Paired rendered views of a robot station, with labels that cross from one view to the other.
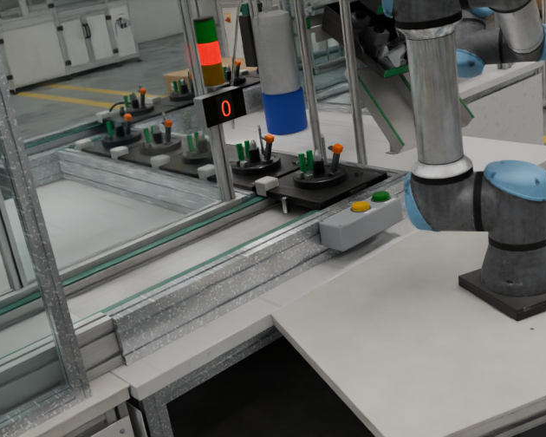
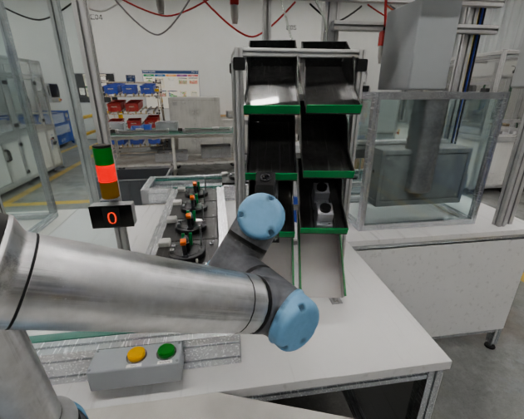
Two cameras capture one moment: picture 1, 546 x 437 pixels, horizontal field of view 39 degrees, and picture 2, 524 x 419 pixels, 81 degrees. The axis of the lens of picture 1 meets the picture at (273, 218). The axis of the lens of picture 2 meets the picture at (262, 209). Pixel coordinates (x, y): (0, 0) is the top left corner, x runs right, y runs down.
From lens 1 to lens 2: 1.52 m
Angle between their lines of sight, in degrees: 28
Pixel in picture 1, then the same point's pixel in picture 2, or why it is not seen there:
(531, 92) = (517, 249)
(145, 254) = not seen: hidden behind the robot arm
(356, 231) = (109, 379)
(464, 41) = (215, 261)
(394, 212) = (167, 373)
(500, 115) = (476, 259)
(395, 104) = (279, 254)
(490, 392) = not seen: outside the picture
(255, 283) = not seen: hidden behind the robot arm
